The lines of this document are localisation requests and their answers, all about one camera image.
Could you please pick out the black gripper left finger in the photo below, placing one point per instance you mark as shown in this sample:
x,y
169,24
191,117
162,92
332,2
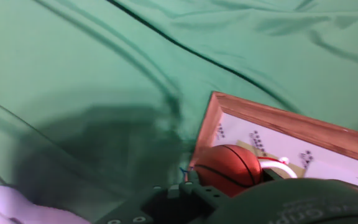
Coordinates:
x,y
166,205

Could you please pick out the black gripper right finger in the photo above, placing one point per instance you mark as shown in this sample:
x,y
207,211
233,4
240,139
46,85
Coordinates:
x,y
270,175

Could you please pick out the small orange toy basketball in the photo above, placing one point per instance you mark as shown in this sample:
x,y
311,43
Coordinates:
x,y
225,168

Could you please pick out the wooden framed basketball backboard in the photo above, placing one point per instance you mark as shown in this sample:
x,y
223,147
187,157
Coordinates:
x,y
291,124

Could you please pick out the white hoop with net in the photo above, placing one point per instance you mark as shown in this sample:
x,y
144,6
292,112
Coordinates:
x,y
278,166

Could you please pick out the white cloth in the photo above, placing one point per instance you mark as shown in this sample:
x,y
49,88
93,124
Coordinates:
x,y
11,205

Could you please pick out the green cloth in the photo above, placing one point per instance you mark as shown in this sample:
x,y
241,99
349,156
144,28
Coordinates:
x,y
104,62

